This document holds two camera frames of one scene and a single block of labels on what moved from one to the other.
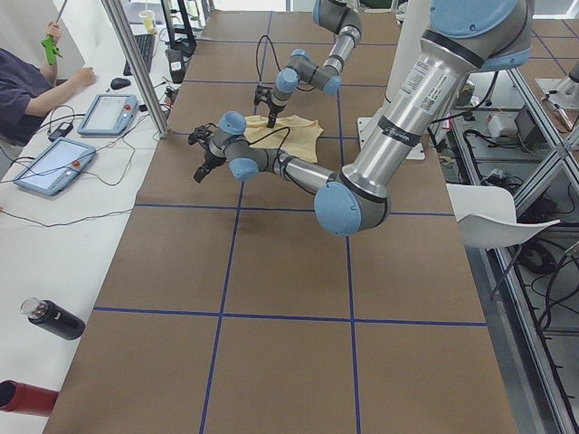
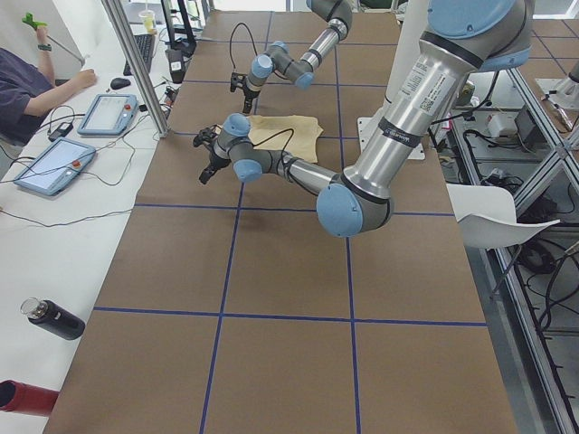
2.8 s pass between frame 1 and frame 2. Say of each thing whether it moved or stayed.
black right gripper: moved
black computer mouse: stayed
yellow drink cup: stayed
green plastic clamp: moved
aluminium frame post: stayed
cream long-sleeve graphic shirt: stayed
